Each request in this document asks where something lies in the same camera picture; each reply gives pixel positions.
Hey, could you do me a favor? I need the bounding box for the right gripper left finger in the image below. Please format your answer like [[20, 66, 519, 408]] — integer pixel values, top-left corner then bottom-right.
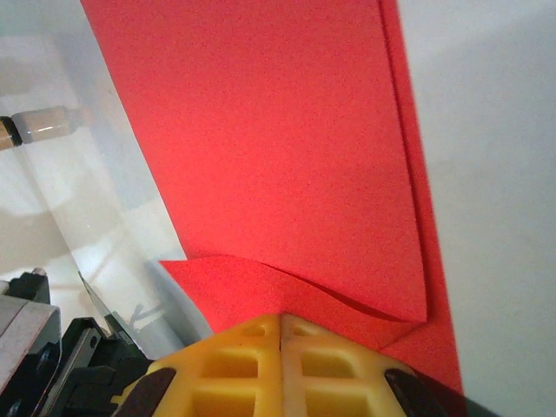
[[110, 312, 282, 417]]

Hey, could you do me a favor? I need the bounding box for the red paper sheet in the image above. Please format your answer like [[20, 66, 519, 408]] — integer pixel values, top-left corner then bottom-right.
[[80, 0, 466, 399]]

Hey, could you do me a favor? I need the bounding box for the small bottle orange cap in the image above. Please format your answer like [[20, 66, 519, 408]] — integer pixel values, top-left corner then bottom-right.
[[0, 113, 22, 152]]

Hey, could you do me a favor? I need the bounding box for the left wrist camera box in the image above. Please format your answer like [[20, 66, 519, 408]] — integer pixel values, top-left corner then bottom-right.
[[0, 280, 62, 392]]

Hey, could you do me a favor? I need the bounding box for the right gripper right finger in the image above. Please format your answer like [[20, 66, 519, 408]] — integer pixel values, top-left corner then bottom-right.
[[281, 312, 484, 417]]

